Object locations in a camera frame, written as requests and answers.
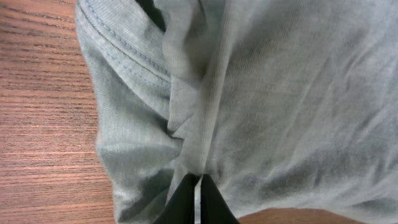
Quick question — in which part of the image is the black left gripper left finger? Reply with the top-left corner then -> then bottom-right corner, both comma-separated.
154,174 -> 198,224

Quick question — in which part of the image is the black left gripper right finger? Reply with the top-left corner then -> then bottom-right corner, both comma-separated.
200,174 -> 239,224

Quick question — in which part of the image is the light blue t-shirt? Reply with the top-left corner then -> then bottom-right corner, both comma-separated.
75,0 -> 397,223

